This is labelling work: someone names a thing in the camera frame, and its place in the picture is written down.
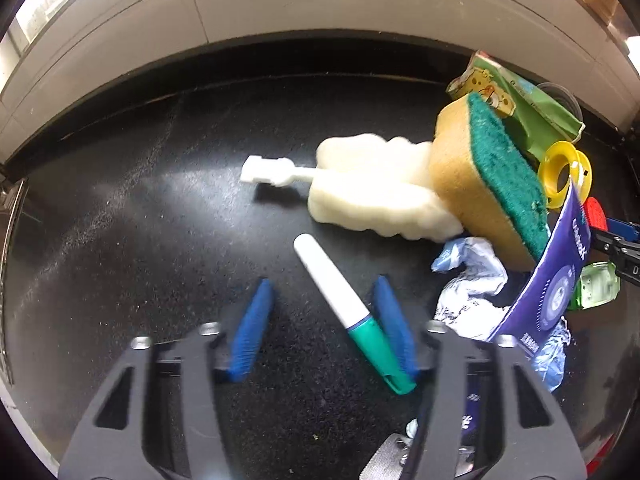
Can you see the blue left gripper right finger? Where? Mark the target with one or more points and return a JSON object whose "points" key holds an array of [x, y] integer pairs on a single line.
{"points": [[395, 326]]}

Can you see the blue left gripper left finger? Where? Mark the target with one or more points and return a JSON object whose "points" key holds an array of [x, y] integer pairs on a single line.
{"points": [[247, 337]]}

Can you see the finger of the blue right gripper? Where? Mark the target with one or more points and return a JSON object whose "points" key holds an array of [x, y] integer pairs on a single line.
{"points": [[623, 254], [628, 231]]}

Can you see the green white marker pen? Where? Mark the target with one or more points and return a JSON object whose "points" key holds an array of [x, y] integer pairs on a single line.
{"points": [[353, 314]]}

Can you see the red bottle cap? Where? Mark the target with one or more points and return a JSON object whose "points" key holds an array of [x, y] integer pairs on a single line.
{"points": [[595, 215]]}

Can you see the light green plastic toy shell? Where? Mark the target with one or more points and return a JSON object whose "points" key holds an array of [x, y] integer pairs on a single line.
{"points": [[598, 285]]}

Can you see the blue white wrapper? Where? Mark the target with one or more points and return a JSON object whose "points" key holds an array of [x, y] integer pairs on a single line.
{"points": [[465, 304]]}

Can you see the yellow tape spool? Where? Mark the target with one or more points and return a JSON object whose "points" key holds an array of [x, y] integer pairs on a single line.
{"points": [[563, 167]]}

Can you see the purple oralshark toothpaste pouch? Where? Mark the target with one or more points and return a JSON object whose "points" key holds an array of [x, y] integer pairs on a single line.
{"points": [[540, 306]]}

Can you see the white foam bottle brush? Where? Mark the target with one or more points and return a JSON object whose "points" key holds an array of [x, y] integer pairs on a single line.
{"points": [[365, 182]]}

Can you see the green yellow kitchen sponge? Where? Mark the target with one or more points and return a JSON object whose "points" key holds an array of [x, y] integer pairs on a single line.
{"points": [[485, 182]]}

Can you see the green spongebob snack bag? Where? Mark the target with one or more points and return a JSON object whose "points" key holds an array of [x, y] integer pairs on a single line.
{"points": [[533, 119]]}

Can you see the clear plastic cup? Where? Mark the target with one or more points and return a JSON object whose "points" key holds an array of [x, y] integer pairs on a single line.
{"points": [[563, 97]]}

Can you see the stainless steel sink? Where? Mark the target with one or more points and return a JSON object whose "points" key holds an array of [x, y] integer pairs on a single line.
{"points": [[12, 200]]}

